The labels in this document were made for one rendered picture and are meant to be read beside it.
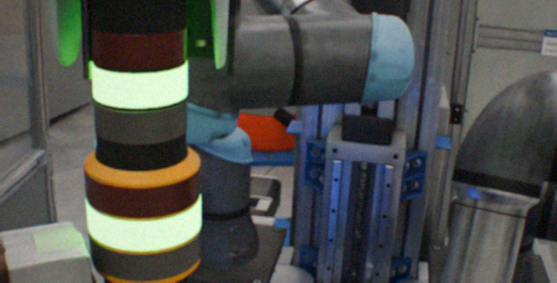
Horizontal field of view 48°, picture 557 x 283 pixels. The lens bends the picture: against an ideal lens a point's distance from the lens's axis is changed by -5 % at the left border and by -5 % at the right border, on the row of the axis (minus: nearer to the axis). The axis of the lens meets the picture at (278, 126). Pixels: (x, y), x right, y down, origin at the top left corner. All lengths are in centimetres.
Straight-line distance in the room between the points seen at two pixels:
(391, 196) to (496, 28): 103
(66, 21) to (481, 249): 51
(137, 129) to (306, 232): 109
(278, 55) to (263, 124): 378
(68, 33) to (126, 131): 5
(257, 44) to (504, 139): 28
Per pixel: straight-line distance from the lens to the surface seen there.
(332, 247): 121
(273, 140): 432
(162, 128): 23
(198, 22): 30
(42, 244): 25
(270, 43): 50
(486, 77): 211
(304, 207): 128
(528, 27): 210
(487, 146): 67
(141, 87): 22
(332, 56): 52
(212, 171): 108
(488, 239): 68
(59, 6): 24
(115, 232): 24
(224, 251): 114
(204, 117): 50
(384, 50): 53
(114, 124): 23
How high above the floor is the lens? 164
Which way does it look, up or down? 19 degrees down
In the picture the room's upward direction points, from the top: 3 degrees clockwise
